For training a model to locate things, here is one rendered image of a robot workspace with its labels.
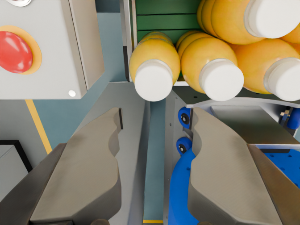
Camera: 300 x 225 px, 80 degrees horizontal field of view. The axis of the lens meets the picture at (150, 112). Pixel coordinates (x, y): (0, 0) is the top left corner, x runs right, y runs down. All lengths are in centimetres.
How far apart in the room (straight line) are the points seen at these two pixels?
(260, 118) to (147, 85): 25
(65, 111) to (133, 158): 108
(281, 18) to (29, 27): 21
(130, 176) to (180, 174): 30
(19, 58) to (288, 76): 25
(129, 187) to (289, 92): 46
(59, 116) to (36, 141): 39
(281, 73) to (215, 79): 6
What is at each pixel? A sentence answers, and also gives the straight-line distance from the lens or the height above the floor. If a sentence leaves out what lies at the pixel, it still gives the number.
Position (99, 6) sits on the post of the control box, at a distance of 41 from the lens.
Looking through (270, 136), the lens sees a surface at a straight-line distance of 34.
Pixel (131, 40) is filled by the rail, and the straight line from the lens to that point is 29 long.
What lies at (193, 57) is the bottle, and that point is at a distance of 23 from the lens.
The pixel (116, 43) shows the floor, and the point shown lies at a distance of 131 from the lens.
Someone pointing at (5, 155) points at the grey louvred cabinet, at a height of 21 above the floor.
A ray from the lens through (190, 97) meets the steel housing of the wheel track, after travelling 37.
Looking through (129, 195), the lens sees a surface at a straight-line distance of 55.
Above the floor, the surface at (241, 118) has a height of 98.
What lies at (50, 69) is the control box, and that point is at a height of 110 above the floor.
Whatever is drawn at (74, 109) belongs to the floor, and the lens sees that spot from 159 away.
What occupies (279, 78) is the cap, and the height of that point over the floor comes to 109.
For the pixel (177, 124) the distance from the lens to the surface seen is 41.
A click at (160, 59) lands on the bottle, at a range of 21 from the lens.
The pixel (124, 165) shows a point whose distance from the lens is 63.
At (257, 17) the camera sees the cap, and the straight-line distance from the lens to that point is 19.
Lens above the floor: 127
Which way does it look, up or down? 61 degrees down
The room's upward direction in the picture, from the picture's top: 175 degrees counter-clockwise
